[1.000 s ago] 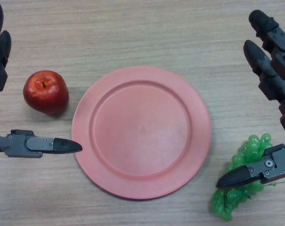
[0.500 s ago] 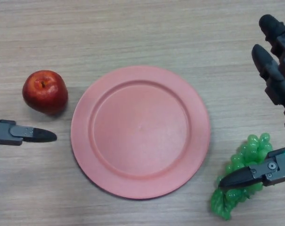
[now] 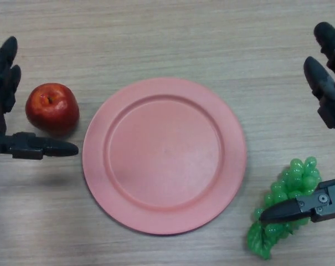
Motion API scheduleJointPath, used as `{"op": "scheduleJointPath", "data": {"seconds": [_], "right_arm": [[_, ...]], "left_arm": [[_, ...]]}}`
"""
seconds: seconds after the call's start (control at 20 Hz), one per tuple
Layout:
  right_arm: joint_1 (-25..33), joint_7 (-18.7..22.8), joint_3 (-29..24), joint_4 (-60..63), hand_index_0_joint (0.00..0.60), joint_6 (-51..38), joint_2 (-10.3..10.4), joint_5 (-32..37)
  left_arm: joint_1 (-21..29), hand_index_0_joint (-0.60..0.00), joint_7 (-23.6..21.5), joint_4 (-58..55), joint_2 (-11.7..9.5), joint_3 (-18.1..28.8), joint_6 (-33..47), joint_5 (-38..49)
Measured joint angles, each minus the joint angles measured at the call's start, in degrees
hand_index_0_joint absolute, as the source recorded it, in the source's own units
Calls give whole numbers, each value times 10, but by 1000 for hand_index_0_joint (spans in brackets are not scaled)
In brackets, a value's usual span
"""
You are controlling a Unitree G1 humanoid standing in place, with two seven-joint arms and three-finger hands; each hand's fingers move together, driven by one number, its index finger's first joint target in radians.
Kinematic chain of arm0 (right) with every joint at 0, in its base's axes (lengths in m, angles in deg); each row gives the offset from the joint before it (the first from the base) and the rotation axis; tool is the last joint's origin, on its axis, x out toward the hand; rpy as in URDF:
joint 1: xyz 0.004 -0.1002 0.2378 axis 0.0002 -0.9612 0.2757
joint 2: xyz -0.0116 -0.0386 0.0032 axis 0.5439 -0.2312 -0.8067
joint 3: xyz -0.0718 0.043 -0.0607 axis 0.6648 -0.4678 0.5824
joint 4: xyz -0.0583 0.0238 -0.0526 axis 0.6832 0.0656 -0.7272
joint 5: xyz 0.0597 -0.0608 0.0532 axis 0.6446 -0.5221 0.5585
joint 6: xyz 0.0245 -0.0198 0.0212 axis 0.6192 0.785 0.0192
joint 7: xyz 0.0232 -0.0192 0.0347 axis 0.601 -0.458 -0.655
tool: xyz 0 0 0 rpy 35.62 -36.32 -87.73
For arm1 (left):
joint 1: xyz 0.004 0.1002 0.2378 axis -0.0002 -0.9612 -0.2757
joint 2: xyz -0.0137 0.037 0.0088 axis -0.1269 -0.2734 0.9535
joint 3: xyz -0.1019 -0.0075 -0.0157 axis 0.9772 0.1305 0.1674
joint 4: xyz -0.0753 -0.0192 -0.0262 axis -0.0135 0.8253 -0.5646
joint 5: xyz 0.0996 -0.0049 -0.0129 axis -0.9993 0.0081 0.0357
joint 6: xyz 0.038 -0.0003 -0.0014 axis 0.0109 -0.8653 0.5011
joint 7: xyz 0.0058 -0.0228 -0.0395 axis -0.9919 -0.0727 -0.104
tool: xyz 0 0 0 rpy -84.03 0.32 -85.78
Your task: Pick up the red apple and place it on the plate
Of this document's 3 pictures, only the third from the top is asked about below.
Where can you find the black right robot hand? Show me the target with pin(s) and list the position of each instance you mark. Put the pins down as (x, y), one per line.
(319, 77)

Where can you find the pink round plate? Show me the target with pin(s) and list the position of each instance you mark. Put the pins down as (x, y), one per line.
(164, 156)

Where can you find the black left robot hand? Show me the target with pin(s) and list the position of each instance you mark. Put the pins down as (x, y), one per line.
(26, 145)

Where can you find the green grape bunch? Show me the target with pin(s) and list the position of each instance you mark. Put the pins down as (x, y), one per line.
(297, 177)

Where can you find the red apple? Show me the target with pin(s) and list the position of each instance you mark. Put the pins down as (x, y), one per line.
(52, 110)

